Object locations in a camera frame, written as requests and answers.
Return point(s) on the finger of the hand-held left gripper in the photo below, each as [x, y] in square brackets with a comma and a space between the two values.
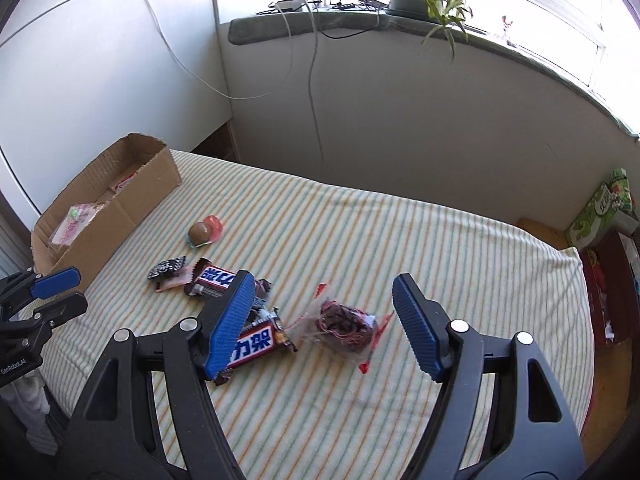
[55, 281]
[60, 309]

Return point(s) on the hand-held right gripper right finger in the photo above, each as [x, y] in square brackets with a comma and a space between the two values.
[415, 330]

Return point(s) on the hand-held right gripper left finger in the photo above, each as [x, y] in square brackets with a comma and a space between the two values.
[234, 327]

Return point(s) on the brown chocolate bar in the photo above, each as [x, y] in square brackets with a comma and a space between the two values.
[255, 345]
[212, 277]

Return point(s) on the clear packet of red dates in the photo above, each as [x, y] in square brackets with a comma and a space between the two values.
[345, 327]

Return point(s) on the brown cardboard box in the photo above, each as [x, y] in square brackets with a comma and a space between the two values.
[115, 220]

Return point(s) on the black patterned snack packet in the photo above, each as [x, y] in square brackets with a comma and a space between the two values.
[167, 266]

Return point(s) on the white cloth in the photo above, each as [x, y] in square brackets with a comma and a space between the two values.
[30, 405]

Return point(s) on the white radiator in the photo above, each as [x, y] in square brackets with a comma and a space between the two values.
[12, 250]

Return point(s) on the pink green snack packet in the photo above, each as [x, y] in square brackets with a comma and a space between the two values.
[75, 221]

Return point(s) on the striped bed sheet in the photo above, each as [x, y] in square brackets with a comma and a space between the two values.
[400, 240]

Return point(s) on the braised egg red packet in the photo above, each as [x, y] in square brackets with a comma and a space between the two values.
[199, 232]

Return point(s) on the red white snack packet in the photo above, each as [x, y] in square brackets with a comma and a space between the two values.
[122, 183]

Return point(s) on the red box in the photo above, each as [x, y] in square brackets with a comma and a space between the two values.
[615, 285]

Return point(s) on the white wardrobe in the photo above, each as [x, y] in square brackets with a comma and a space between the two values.
[100, 70]

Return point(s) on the green printed box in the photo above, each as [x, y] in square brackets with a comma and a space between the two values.
[597, 210]

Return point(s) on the small figurine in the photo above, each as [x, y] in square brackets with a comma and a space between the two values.
[508, 27]

